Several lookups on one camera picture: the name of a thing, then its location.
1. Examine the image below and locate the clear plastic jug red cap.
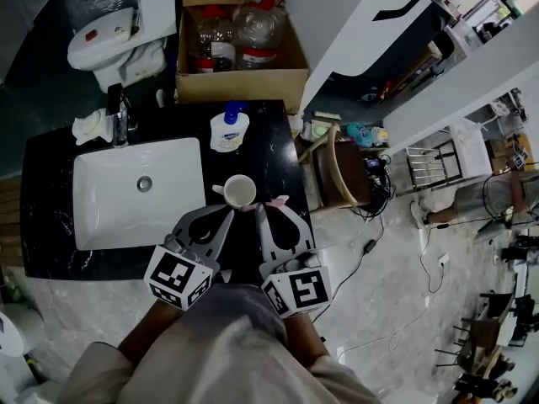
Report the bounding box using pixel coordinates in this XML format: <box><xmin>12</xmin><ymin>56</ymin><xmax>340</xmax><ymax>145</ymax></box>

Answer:
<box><xmin>233</xmin><ymin>0</ymin><xmax>290</xmax><ymax>71</ymax></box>
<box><xmin>189</xmin><ymin>4</ymin><xmax>237</xmax><ymax>74</ymax></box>

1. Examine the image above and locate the person's light shirt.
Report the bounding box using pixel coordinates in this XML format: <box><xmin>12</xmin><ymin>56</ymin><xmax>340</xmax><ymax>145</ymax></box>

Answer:
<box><xmin>56</xmin><ymin>284</ymin><xmax>382</xmax><ymax>404</ymax></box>

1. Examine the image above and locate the wooden chair brown seat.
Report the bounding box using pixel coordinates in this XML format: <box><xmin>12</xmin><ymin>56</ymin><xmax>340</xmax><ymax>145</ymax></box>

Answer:
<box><xmin>296</xmin><ymin>123</ymin><xmax>374</xmax><ymax>210</ymax></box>

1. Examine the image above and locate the white cup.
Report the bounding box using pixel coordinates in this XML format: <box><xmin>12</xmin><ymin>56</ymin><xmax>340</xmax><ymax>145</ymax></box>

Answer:
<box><xmin>211</xmin><ymin>173</ymin><xmax>258</xmax><ymax>212</ymax></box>

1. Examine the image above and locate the large open cardboard box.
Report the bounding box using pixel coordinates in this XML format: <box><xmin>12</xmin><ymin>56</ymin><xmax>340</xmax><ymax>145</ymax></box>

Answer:
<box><xmin>175</xmin><ymin>4</ymin><xmax>311</xmax><ymax>115</ymax></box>

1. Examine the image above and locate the black power adapter cable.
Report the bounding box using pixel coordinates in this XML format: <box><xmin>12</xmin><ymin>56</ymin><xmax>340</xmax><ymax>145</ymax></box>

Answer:
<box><xmin>313</xmin><ymin>215</ymin><xmax>387</xmax><ymax>323</ymax></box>

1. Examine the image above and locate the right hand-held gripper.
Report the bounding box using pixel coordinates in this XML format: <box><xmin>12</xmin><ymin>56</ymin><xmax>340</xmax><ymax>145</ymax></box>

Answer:
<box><xmin>254</xmin><ymin>203</ymin><xmax>334</xmax><ymax>320</ymax></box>

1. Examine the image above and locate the white folding table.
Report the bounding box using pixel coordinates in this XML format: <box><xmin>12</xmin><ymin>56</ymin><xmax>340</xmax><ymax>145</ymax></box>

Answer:
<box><xmin>448</xmin><ymin>118</ymin><xmax>494</xmax><ymax>180</ymax></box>

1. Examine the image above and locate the white soap bottle blue pump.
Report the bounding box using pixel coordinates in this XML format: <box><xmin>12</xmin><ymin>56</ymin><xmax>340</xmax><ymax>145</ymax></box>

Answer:
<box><xmin>209</xmin><ymin>101</ymin><xmax>250</xmax><ymax>154</ymax></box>

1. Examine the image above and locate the wooden slatted panel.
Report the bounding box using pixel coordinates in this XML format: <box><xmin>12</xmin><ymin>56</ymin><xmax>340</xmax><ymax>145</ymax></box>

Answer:
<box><xmin>0</xmin><ymin>178</ymin><xmax>22</xmax><ymax>268</ymax></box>

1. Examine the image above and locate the white toilet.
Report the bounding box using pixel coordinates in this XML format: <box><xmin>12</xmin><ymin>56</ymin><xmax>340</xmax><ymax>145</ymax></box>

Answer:
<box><xmin>67</xmin><ymin>0</ymin><xmax>178</xmax><ymax>94</ymax></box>

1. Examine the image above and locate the tangle of black cables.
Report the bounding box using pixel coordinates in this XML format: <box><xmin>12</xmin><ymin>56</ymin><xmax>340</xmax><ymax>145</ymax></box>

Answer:
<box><xmin>349</xmin><ymin>153</ymin><xmax>397</xmax><ymax>222</ymax></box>

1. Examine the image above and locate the white rectangular sink basin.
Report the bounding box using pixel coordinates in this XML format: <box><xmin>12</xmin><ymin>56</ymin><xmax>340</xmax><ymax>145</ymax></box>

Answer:
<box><xmin>72</xmin><ymin>136</ymin><xmax>207</xmax><ymax>252</ymax></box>

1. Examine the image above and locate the white crumpled cloth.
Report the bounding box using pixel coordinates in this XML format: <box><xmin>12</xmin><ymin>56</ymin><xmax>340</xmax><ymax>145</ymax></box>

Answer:
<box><xmin>71</xmin><ymin>108</ymin><xmax>111</xmax><ymax>146</ymax></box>

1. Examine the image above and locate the teal cloth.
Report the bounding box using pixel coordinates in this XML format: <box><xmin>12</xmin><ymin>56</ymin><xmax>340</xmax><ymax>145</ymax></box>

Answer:
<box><xmin>345</xmin><ymin>122</ymin><xmax>375</xmax><ymax>147</ymax></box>

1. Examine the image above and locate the person's left forearm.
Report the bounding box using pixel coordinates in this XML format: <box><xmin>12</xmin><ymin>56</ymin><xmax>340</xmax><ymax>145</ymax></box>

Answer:
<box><xmin>116</xmin><ymin>296</ymin><xmax>186</xmax><ymax>368</ymax></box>

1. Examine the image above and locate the white floor cable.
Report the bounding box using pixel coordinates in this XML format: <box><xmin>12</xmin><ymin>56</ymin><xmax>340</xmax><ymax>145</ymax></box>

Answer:
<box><xmin>336</xmin><ymin>221</ymin><xmax>450</xmax><ymax>364</ymax></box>

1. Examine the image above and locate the metal rack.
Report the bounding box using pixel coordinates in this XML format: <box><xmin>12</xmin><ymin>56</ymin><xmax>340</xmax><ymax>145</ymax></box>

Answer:
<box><xmin>406</xmin><ymin>139</ymin><xmax>464</xmax><ymax>193</ymax></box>

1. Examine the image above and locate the chrome faucet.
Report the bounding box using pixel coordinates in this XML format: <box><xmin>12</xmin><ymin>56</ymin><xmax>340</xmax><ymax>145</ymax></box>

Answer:
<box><xmin>105</xmin><ymin>82</ymin><xmax>138</xmax><ymax>149</ymax></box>

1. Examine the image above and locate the person's right forearm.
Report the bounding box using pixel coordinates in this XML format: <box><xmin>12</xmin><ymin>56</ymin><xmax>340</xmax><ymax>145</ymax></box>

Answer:
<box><xmin>286</xmin><ymin>309</ymin><xmax>332</xmax><ymax>369</ymax></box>

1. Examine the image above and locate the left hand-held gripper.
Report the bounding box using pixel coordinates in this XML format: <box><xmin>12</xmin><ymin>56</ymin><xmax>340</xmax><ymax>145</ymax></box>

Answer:
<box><xmin>143</xmin><ymin>205</ymin><xmax>236</xmax><ymax>311</ymax></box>

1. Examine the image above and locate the green white container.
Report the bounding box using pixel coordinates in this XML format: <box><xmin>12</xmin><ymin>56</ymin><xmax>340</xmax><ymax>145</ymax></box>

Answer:
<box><xmin>309</xmin><ymin>120</ymin><xmax>333</xmax><ymax>141</ymax></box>

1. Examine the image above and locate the pink toothbrush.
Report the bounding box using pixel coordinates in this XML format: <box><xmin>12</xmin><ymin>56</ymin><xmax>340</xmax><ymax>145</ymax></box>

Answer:
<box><xmin>238</xmin><ymin>195</ymin><xmax>291</xmax><ymax>210</ymax></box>

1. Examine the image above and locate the dark brown chair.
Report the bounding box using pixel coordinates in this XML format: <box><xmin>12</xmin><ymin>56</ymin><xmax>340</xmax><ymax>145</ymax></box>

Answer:
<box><xmin>435</xmin><ymin>316</ymin><xmax>504</xmax><ymax>378</ymax></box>

